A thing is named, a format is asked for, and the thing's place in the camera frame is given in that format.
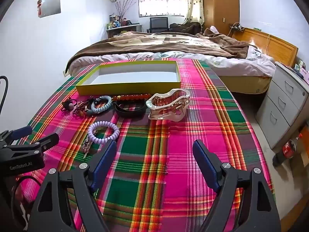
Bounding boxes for dark wooden desk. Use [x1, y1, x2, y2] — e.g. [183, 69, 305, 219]
[106, 24, 143, 38]

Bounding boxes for purple spiral hair tie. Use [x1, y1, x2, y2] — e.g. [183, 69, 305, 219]
[87, 121, 120, 143]

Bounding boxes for black cable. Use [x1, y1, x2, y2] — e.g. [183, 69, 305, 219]
[0, 76, 9, 116]

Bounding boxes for grey wall panel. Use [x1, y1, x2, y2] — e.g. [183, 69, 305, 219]
[39, 0, 61, 18]

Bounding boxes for blue spiral hair tie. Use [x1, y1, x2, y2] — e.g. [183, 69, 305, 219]
[90, 95, 114, 115]

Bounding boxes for black hair tie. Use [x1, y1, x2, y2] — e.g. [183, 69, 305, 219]
[61, 97, 78, 112]

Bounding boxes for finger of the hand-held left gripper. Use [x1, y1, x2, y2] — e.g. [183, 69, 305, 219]
[5, 133, 60, 155]
[0, 126, 33, 149]

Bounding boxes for pink green plaid tablecloth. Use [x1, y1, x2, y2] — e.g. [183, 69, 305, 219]
[16, 58, 276, 232]

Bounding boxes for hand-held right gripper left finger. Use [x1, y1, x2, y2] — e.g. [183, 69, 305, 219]
[29, 140, 118, 232]

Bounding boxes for black headband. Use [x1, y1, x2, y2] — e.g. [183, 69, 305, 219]
[113, 101, 146, 118]

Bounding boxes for yellow bed mattress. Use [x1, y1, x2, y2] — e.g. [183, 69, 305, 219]
[217, 75, 272, 95]

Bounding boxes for wooden wardrobe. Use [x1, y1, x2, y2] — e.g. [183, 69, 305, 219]
[201, 0, 240, 33]

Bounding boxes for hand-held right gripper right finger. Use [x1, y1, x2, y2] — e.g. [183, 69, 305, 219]
[192, 139, 282, 232]

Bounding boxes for group of bottles on desk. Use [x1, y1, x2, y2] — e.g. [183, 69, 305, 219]
[107, 13, 132, 28]

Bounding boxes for dark brown sofa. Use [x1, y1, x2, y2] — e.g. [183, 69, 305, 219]
[169, 22, 202, 35]

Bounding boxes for clear beige hair claw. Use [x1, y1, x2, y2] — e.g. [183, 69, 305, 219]
[148, 89, 191, 122]

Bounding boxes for dark red bead bracelet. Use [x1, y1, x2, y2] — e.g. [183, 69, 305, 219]
[72, 97, 97, 118]

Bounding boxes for pink rhinestone hair clip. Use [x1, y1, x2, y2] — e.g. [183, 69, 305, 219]
[82, 130, 97, 159]

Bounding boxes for patterned curtain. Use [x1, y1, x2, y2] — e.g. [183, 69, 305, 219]
[181, 0, 205, 26]

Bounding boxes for cola bottle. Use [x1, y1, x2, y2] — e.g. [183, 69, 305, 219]
[273, 132, 303, 167]

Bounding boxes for wooden bed headboard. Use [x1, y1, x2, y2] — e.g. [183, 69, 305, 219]
[232, 26, 298, 68]

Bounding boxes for dried branches in vase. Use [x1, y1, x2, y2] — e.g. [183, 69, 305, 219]
[115, 0, 136, 26]

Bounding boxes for window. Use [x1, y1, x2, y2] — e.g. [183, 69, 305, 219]
[138, 0, 184, 18]

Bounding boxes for white floral quilt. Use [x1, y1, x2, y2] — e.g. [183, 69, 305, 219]
[69, 46, 277, 78]

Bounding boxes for floral box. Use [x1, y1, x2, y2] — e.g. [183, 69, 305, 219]
[293, 60, 309, 84]

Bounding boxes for grey drawer cabinet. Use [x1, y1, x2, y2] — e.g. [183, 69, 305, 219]
[256, 61, 309, 149]

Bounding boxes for yellow-green shallow cardboard box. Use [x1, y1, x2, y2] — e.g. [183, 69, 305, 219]
[76, 60, 181, 96]

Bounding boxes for brown fleece blanket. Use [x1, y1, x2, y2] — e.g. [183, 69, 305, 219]
[66, 28, 250, 74]

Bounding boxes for red amber bead bracelet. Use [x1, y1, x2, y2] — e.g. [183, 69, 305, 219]
[113, 92, 152, 102]

